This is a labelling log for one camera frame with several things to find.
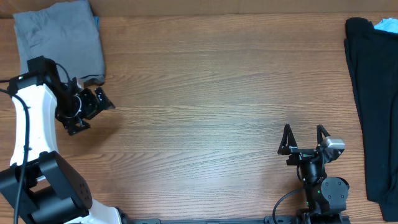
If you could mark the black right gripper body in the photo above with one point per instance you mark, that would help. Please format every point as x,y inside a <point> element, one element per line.
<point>306,151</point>

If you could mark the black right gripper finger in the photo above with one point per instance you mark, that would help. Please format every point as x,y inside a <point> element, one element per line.
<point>288,144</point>
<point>322,135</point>

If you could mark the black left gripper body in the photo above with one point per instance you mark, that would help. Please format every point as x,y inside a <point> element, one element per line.
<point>74,109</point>

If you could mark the grey shorts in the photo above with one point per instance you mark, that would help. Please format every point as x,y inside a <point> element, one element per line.
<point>65,33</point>

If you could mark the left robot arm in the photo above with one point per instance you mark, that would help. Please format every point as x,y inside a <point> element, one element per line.
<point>40,185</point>

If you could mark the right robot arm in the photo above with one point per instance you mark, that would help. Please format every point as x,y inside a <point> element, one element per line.
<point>326,196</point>

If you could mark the folded blue denim jeans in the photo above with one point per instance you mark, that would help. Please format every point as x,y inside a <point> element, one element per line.
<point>97,22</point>

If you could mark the black garment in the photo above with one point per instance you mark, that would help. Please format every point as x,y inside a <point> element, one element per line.
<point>371,56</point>

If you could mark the light blue garment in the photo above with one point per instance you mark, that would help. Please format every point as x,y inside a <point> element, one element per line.
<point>388,25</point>

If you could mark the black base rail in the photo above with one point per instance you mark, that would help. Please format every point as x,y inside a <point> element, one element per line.
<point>211,221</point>

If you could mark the cardboard back wall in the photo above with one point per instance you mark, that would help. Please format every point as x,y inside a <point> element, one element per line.
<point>113,8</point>

